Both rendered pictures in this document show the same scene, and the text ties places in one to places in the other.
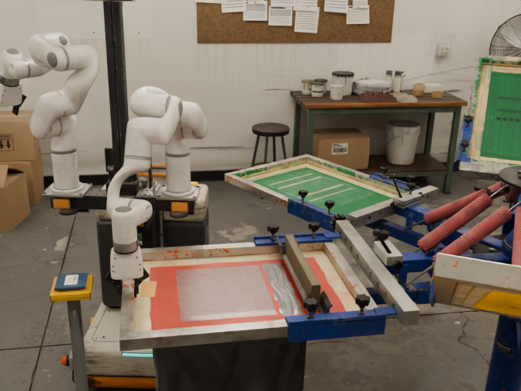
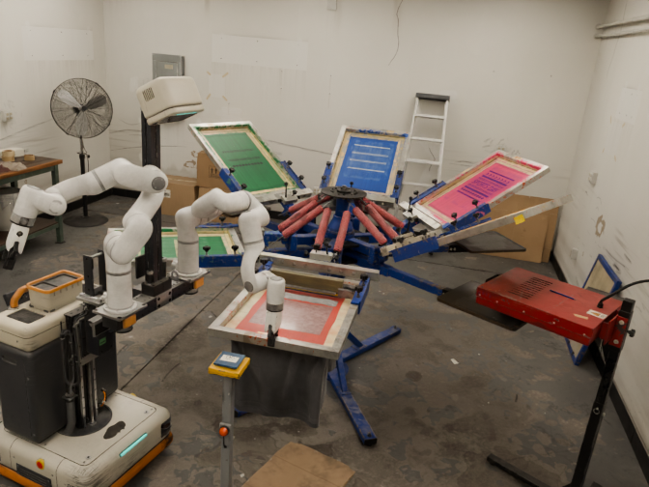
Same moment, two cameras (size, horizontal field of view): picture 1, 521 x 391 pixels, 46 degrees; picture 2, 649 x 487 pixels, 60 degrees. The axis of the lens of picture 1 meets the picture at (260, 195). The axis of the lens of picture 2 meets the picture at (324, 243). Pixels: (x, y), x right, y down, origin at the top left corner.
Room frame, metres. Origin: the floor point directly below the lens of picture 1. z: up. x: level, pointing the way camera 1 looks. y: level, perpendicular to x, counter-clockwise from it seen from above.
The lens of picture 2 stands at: (0.75, 2.34, 2.19)
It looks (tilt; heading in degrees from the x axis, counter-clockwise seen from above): 19 degrees down; 292
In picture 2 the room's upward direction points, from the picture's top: 5 degrees clockwise
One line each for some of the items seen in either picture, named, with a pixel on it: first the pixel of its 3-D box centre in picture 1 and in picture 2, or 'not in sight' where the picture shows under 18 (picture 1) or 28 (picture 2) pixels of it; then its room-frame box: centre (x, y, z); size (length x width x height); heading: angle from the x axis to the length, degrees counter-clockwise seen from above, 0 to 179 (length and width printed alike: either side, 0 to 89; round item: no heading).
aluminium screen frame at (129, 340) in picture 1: (242, 285); (296, 305); (1.80, 0.05, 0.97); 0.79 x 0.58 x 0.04; 101
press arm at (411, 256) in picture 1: (401, 263); not in sight; (1.91, -0.50, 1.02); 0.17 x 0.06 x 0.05; 101
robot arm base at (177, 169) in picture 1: (178, 171); (185, 256); (2.26, 0.32, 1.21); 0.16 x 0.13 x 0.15; 0
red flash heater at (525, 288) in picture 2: not in sight; (551, 303); (0.66, -0.52, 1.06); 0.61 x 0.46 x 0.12; 161
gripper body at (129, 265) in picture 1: (126, 261); (273, 317); (1.73, 0.42, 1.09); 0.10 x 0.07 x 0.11; 101
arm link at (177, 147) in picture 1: (179, 133); (189, 223); (2.24, 0.31, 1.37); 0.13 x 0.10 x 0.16; 79
